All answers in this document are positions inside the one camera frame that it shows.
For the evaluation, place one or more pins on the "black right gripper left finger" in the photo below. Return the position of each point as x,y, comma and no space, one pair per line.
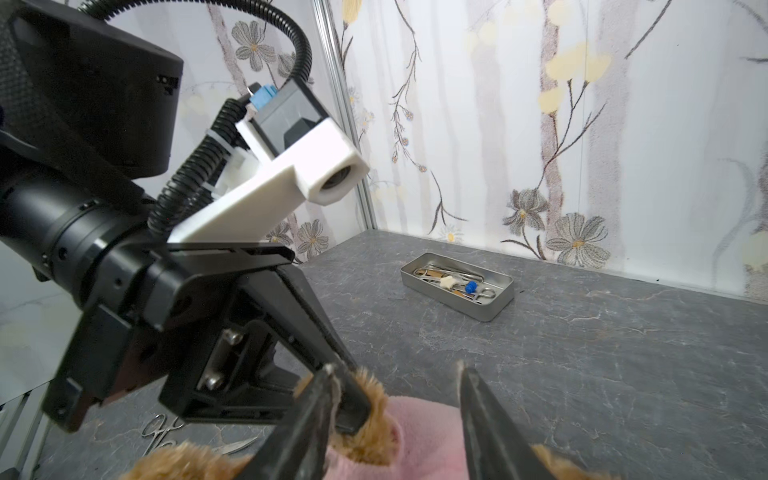
297,446

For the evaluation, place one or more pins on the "brown teddy bear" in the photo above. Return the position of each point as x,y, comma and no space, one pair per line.
375,444

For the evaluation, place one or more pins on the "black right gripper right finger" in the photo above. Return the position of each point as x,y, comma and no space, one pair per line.
494,447

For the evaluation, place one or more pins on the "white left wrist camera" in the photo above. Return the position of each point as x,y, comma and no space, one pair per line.
295,153

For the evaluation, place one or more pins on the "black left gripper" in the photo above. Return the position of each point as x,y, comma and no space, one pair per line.
156,311

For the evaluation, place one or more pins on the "metal instrument tray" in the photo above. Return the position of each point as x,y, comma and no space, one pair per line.
474,291

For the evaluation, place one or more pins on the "pink teddy hoodie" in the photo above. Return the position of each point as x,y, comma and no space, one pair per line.
430,445

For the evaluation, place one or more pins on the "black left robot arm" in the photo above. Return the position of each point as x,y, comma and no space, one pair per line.
86,111

